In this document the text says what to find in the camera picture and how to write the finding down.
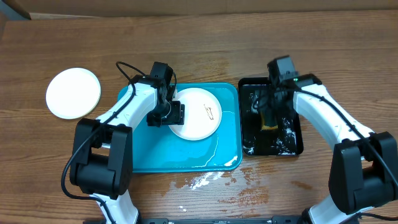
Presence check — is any grey metal bar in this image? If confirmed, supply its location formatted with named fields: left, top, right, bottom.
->
left=1, top=0, right=31, bottom=21

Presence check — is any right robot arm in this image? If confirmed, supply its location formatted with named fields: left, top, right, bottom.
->
left=254, top=56, right=397, bottom=223

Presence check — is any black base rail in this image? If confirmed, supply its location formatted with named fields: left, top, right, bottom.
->
left=136, top=215, right=310, bottom=224

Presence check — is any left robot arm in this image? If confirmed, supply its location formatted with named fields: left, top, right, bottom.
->
left=61, top=62, right=185, bottom=223

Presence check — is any teal plastic tray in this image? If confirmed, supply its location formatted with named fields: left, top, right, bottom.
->
left=132, top=82, right=243, bottom=173

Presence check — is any black rectangular tray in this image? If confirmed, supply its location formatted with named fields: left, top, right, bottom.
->
left=238, top=77, right=303, bottom=156

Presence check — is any white plate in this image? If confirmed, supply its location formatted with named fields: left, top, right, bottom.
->
left=45, top=68, right=101, bottom=119
left=169, top=88, right=222, bottom=141

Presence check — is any green yellow sponge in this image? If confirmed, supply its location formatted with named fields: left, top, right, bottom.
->
left=260, top=110, right=278, bottom=130

